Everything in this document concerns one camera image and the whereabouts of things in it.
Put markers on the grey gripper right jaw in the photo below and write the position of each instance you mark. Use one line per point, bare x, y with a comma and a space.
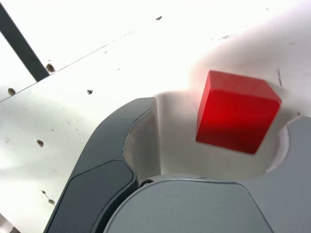
194, 208

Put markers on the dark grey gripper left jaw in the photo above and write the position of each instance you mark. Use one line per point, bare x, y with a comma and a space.
97, 170

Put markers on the red cube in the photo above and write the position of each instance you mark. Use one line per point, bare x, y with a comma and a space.
233, 114

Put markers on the black tape strip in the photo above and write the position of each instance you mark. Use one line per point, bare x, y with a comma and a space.
22, 46

